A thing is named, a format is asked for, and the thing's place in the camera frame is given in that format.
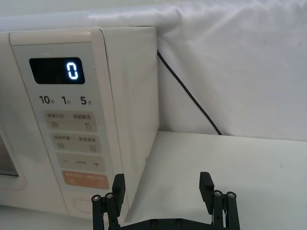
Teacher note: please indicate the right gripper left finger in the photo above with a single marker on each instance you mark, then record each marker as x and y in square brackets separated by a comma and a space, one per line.
[112, 203]

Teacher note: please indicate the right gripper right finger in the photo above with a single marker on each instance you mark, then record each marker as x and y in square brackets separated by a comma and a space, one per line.
[220, 208]

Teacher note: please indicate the white table cloth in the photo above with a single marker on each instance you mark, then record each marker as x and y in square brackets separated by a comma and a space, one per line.
[239, 167]

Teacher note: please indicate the cream microwave oven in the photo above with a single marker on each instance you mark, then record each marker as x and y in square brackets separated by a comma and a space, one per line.
[72, 134]

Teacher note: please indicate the white curtain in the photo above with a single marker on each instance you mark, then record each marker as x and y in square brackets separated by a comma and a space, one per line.
[227, 72]

